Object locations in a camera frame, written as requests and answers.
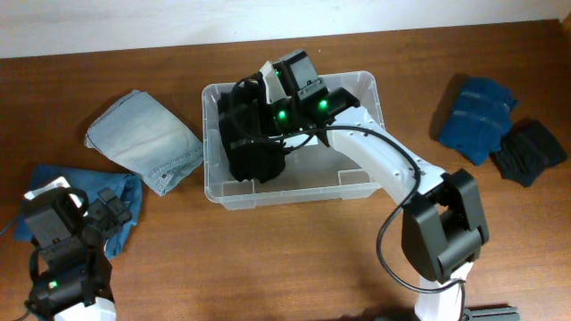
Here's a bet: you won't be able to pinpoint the clear plastic storage bin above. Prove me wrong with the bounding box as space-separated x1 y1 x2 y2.
202 83 381 210

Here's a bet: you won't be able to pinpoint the large black garment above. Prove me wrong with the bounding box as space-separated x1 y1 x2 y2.
217 86 287 183

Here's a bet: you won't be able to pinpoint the medium blue jeans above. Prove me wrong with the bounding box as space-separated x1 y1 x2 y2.
29 165 143 259

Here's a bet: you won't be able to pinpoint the light blue jeans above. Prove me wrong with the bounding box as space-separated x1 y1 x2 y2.
84 90 203 196

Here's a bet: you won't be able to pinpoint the dark blue garment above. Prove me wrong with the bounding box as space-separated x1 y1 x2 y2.
437 77 517 166

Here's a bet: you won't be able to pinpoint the small black garment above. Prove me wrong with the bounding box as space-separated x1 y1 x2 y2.
491 119 568 187

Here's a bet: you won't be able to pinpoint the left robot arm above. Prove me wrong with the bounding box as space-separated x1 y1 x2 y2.
23 187 132 321

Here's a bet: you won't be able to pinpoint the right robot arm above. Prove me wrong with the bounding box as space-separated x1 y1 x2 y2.
253 50 489 320

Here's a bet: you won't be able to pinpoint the right black cable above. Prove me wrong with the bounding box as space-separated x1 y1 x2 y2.
229 78 468 294

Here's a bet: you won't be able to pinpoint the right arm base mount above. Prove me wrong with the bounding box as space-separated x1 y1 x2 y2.
461 307 521 321

